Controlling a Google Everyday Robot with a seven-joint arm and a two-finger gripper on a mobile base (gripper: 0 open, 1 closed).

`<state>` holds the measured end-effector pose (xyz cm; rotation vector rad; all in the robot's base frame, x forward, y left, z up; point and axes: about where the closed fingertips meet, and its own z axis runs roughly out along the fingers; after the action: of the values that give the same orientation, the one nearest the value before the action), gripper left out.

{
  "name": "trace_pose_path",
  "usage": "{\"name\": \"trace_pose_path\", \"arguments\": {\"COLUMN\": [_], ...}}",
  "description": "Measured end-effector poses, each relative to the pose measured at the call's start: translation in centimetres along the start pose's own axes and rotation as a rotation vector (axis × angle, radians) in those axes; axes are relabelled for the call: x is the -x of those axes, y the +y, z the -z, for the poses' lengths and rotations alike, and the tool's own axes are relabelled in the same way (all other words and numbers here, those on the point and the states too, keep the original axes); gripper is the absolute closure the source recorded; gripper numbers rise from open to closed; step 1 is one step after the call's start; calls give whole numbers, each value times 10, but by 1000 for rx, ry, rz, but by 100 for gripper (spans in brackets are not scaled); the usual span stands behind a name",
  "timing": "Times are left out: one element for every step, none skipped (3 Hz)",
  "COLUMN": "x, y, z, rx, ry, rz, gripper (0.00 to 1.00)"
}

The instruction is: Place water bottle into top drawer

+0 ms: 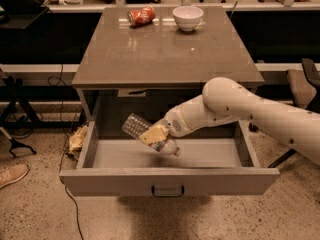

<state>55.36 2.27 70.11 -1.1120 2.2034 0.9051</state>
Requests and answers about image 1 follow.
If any grey cabinet table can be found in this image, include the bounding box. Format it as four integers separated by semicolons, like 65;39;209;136
72;6;264;118

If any black floor cable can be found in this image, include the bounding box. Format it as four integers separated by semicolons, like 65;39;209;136
46;63;85;240

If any clear plastic water bottle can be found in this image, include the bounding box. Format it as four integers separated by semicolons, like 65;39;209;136
122;113;180;156

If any black drawer handle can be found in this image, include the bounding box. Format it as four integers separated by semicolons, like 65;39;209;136
151;186;185;198

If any crushed orange soda can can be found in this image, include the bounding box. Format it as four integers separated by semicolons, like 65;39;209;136
127;7;155;27

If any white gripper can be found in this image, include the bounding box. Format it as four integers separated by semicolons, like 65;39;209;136
139;103;193;145

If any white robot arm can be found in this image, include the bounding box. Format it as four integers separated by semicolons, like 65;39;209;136
140;77;320;164

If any white ceramic bowl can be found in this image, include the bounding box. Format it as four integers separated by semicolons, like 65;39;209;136
173;6;204;31

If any tan sneaker shoe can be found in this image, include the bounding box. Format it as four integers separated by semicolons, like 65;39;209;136
0;164;29;188

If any open grey top drawer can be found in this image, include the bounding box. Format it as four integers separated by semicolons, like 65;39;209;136
59;95;280;197

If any black tripod stand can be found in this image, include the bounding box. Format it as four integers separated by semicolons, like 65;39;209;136
0;68;81;158

